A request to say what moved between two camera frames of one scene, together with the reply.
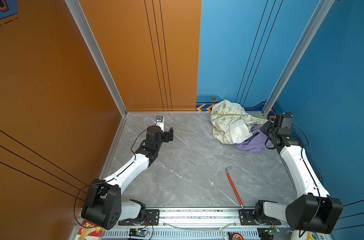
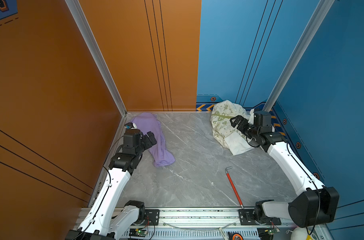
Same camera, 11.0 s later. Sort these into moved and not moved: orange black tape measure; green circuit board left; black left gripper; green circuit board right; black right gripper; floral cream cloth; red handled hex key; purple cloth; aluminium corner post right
Moved: black left gripper; black right gripper; purple cloth
Not moved: orange black tape measure; green circuit board right; green circuit board left; aluminium corner post right; red handled hex key; floral cream cloth
